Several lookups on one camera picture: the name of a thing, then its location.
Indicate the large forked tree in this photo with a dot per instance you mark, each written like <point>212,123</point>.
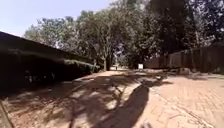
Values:
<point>107,61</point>

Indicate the white sign board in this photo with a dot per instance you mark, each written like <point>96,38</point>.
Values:
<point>140,66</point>

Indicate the green hedge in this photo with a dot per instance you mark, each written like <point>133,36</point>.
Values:
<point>83,65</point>

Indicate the reddish dirt path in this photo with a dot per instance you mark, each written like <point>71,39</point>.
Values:
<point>100,100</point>

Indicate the row of trees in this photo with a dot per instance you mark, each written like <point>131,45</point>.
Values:
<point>160,30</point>

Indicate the red brick paved road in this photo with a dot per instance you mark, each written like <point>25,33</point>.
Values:
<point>196,96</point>

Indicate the long brown wall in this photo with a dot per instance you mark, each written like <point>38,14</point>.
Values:
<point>26,63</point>

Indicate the brown boundary wall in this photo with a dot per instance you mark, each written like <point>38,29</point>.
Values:
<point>200,58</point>

